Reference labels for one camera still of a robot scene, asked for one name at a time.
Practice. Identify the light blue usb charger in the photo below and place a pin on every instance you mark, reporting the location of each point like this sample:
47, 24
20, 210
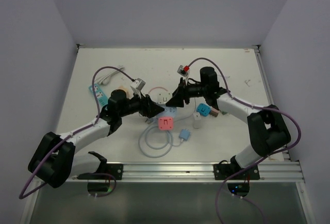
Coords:
184, 135

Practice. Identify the pink cube plug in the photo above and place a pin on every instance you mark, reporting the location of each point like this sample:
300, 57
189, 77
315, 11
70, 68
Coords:
165, 123

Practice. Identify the blue square adapter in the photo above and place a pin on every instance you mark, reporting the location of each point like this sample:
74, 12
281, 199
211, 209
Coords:
203, 109

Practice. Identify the right side aluminium rail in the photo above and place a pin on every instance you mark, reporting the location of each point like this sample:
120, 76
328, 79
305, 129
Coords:
265, 81

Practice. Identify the light blue round socket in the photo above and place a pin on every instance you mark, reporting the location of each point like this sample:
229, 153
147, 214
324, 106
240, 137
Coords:
170, 112

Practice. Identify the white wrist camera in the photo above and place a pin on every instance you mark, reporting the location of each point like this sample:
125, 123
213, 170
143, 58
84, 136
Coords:
184, 71
137, 86

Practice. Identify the aluminium rail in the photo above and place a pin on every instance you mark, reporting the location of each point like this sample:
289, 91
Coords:
265, 81
189, 172

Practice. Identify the white charger plug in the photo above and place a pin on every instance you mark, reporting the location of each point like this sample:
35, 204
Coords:
197, 120

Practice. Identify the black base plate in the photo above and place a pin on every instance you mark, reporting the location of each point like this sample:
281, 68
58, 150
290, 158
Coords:
109, 171
224, 169

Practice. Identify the teal power strip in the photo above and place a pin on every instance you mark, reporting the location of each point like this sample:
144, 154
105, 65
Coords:
100, 95

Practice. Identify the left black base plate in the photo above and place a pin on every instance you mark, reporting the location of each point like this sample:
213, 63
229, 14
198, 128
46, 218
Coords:
109, 171

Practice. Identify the tan wooden socket cube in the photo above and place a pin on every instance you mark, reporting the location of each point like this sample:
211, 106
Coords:
125, 90

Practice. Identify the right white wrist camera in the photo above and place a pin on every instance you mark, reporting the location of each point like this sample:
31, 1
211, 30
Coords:
184, 71

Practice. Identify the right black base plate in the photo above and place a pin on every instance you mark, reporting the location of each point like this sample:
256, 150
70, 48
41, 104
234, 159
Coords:
224, 169

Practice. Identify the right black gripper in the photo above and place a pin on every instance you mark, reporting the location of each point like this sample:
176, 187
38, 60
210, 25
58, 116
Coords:
182, 93

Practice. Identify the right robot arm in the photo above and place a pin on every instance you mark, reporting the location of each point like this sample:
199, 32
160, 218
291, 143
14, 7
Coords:
267, 129

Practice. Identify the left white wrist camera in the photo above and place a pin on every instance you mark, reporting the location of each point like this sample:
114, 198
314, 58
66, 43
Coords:
137, 86

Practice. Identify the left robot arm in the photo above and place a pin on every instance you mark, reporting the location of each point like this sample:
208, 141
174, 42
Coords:
53, 159

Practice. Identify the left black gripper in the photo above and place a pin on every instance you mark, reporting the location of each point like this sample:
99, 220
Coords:
148, 107

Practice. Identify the aluminium front rail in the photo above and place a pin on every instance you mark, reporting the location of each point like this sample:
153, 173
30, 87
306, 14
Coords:
189, 172

